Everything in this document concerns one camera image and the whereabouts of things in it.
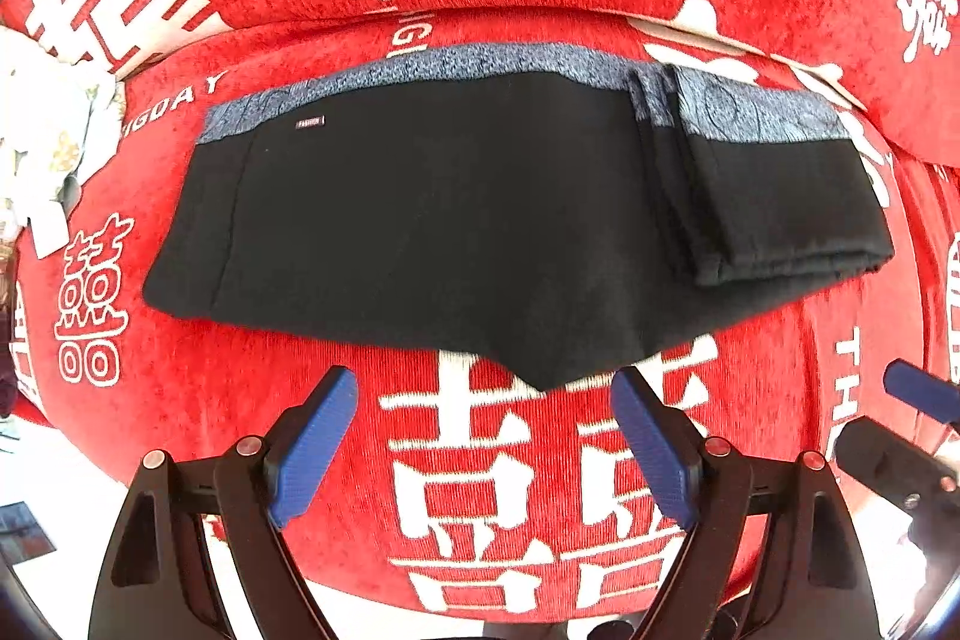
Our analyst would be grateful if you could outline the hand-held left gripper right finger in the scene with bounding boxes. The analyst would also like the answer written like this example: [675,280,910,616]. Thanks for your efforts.
[610,366,878,640]

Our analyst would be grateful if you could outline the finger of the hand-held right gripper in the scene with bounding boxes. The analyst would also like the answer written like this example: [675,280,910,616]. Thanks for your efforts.
[883,360,960,428]
[834,418,960,510]

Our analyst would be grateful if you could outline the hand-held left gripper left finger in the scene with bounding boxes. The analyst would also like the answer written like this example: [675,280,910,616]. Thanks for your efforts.
[88,366,359,640]

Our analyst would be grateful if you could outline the black pants with blue trim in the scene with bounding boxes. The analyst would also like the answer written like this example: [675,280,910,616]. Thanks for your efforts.
[142,41,895,390]

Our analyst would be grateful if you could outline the red printed blanket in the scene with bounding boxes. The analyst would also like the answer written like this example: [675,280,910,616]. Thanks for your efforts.
[0,6,960,622]

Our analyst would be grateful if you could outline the dark flat object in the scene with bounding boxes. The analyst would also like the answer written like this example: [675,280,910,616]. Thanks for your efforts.
[0,503,57,562]

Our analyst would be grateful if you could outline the dark purple cloth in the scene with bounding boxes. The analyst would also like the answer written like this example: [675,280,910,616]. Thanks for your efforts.
[0,280,20,420]

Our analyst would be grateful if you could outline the white floral cloth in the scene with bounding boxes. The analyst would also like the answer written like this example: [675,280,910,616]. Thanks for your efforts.
[0,25,125,259]

